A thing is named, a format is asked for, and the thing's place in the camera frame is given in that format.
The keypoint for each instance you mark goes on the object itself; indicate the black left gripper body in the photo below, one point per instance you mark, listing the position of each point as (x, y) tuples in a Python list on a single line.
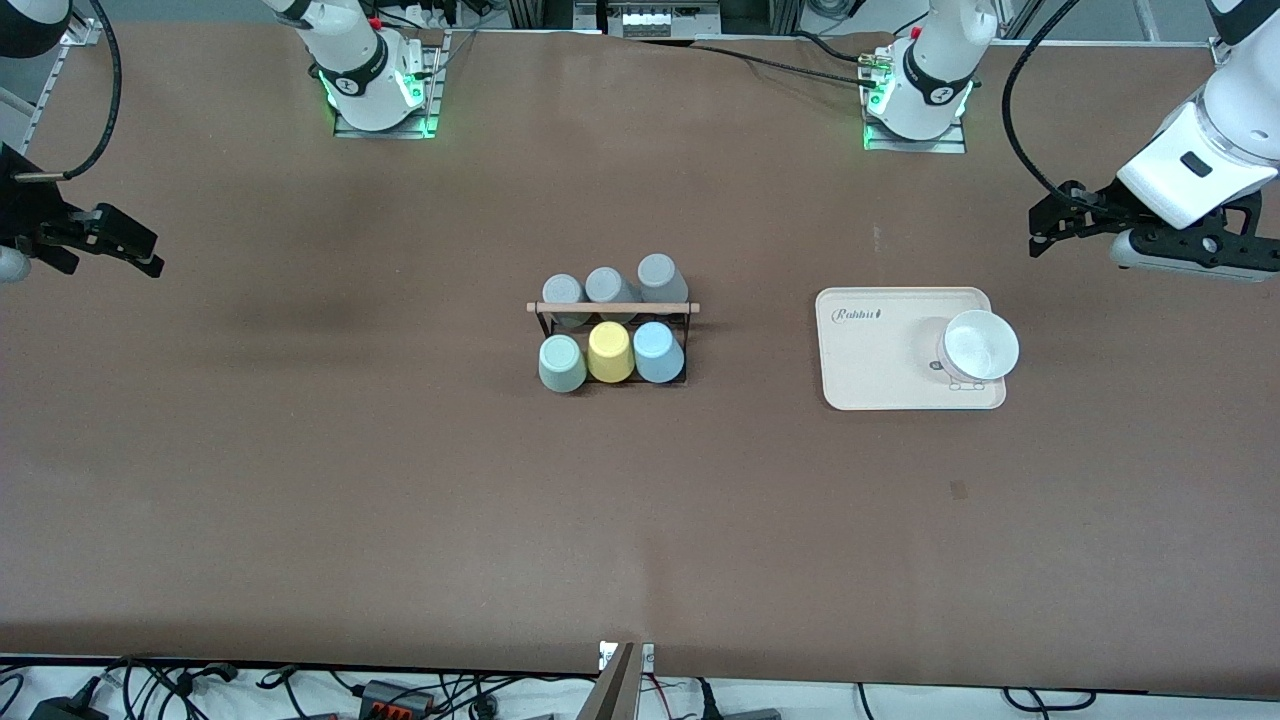
[(1096, 208)]

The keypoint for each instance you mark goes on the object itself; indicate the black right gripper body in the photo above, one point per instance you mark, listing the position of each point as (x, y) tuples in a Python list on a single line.
[(28, 212)]

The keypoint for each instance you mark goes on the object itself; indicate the light blue plastic cup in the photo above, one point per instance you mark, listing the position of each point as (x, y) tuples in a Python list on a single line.
[(659, 352)]

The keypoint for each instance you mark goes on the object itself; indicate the pale green plastic cup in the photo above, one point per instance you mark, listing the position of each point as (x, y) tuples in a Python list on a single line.
[(562, 363)]

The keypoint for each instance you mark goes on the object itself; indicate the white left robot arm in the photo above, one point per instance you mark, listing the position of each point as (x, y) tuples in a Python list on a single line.
[(935, 70)]

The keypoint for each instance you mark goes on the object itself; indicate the white bowl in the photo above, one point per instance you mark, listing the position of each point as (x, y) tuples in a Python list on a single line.
[(982, 345)]

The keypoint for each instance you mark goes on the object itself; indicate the beige rabbit print tray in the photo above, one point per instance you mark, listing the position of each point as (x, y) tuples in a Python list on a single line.
[(880, 385)]

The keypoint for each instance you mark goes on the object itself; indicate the grey plastic cup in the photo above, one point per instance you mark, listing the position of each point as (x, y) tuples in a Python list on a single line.
[(606, 285), (661, 275), (563, 290)]

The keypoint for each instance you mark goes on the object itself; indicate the grey box white connectors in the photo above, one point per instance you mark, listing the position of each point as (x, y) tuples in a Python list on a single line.
[(650, 18)]

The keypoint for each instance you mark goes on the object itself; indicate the yellow plastic cup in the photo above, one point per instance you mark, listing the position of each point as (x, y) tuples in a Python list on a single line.
[(610, 352)]

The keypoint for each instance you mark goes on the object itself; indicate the black power adapter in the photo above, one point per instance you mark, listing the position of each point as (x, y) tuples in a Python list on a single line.
[(65, 710)]

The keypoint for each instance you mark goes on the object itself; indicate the black orange power strip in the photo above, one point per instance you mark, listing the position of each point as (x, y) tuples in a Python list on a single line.
[(395, 698)]

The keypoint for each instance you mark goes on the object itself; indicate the black floor plug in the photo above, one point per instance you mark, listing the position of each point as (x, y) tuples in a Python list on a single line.
[(705, 700)]

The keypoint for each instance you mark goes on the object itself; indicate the aluminium table edge rail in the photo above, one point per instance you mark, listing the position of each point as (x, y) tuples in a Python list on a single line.
[(45, 95)]

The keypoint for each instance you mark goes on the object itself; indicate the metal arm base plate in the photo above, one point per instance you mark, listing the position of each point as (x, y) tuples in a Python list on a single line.
[(430, 90), (915, 146)]

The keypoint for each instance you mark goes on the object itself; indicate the aluminium corner bracket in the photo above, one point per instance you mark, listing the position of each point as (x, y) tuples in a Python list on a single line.
[(1217, 55), (80, 34)]

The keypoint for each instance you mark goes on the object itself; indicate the small white bracket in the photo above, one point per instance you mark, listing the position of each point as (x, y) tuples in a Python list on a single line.
[(647, 657)]

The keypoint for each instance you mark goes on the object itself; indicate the grey camera stand post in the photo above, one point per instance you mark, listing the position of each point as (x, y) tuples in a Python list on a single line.
[(612, 690)]

